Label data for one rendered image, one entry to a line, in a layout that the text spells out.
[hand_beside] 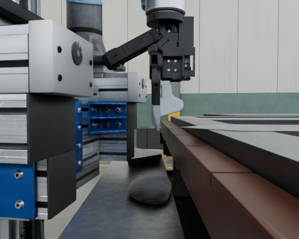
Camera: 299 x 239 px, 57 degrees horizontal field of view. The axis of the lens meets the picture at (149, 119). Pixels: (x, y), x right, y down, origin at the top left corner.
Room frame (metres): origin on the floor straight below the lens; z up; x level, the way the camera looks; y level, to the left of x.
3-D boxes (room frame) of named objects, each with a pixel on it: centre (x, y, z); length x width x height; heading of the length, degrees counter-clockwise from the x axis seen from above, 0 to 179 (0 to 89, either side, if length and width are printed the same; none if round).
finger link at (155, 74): (0.50, -0.01, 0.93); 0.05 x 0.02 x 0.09; 0
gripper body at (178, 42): (0.53, -0.04, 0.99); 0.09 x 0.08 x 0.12; 90
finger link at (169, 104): (0.51, -0.03, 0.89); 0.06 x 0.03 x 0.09; 90
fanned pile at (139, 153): (1.07, 0.02, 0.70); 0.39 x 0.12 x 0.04; 0
